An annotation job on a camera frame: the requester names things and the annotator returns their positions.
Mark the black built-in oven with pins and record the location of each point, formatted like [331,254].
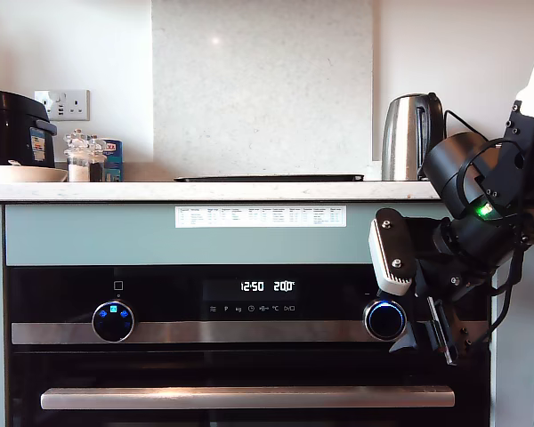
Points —
[293,364]

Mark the white double wall socket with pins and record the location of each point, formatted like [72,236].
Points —
[73,106]

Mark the blue salt tub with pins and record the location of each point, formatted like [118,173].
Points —
[113,161]

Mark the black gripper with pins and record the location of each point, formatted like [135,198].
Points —
[460,284]

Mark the oven display panel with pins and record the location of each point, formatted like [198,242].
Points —
[222,290]

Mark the black rice cooker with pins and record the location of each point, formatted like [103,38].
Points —
[9,129]

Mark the wide grey-green cabinet front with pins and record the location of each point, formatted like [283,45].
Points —
[516,378]

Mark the steel electric kettle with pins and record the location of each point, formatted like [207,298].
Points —
[400,138]

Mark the round oven temperature knob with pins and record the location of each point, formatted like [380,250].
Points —
[382,322]

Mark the cream plate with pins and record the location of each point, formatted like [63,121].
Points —
[22,174]

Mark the clear pepper grinder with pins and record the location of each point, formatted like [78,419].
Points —
[97,170]

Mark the black hob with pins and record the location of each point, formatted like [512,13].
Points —
[267,178]

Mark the grey-green cabinet filler panel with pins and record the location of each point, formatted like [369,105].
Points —
[115,240]

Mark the round oven function knob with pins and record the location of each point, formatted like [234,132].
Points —
[113,321]

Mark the speckled stone splashback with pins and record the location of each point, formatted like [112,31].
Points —
[262,89]

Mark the white paper table sticker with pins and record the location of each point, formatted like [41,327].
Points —
[261,217]

